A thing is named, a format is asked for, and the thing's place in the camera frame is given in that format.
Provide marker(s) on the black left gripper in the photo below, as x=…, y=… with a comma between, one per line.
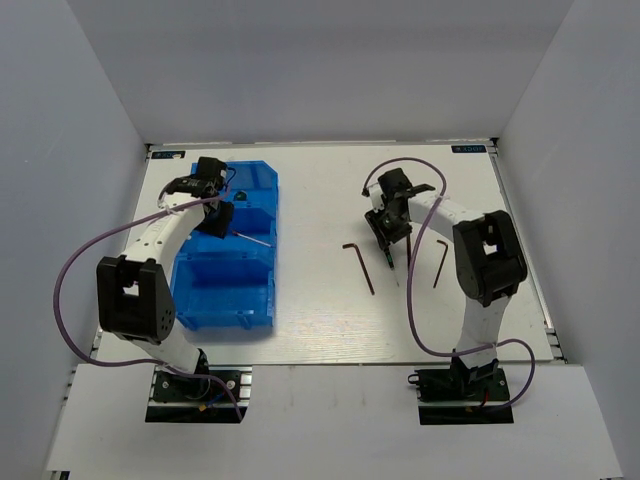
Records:
x=217, y=229

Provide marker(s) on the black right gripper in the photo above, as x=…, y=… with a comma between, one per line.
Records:
x=384, y=235

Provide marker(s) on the blue red handled screwdriver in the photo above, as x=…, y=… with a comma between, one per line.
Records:
x=252, y=239

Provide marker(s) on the black green precision screwdriver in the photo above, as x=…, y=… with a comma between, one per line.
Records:
x=391, y=264

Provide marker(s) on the brown hex key small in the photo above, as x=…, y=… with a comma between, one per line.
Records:
x=445, y=247

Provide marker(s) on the brown hex key large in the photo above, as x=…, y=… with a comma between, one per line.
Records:
x=408, y=243

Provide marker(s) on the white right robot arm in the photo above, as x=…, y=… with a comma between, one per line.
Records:
x=489, y=262

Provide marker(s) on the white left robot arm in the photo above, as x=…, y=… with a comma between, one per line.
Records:
x=134, y=298

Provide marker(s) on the blue plastic bin tray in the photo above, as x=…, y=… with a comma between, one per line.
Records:
x=231, y=282

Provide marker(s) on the left corner table label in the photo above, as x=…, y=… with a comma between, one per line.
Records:
x=171, y=154

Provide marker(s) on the corner table label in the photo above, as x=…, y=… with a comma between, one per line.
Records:
x=171, y=154
x=468, y=149

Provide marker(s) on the right corner table label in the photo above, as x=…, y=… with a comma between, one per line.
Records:
x=468, y=149

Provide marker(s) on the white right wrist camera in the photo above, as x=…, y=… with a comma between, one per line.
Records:
x=376, y=196

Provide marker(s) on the aluminium table edge rail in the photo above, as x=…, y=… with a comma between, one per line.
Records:
x=550, y=330

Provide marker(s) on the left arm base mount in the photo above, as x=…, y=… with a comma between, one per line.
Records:
x=177, y=400

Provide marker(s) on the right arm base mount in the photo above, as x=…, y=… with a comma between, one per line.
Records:
x=442, y=403

